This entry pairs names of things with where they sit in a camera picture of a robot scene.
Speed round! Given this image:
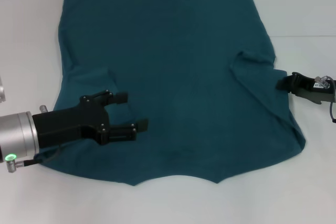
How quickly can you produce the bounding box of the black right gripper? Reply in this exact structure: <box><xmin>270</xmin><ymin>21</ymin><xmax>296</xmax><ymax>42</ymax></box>
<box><xmin>276</xmin><ymin>71</ymin><xmax>336</xmax><ymax>105</ymax></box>

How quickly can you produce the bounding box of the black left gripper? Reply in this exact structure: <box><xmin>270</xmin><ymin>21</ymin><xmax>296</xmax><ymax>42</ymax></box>
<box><xmin>32</xmin><ymin>90</ymin><xmax>149</xmax><ymax>151</ymax></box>

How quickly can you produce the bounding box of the blue teal shirt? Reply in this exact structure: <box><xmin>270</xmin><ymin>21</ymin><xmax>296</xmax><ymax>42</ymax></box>
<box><xmin>39</xmin><ymin>0</ymin><xmax>307</xmax><ymax>187</ymax></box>

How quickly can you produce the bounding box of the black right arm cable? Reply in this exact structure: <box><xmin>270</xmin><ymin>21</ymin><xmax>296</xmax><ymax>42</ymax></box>
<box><xmin>314</xmin><ymin>75</ymin><xmax>336</xmax><ymax>124</ymax></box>

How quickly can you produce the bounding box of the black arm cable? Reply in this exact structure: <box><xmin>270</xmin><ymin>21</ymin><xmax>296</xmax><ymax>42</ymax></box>
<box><xmin>314</xmin><ymin>75</ymin><xmax>336</xmax><ymax>124</ymax></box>
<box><xmin>7</xmin><ymin>147</ymin><xmax>64</xmax><ymax>174</ymax></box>

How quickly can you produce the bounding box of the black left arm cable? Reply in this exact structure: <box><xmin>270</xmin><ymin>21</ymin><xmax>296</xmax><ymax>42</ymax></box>
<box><xmin>7</xmin><ymin>147</ymin><xmax>64</xmax><ymax>174</ymax></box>

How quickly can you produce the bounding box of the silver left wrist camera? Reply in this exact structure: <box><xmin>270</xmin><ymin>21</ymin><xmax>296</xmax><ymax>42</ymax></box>
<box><xmin>0</xmin><ymin>77</ymin><xmax>7</xmax><ymax>103</ymax></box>

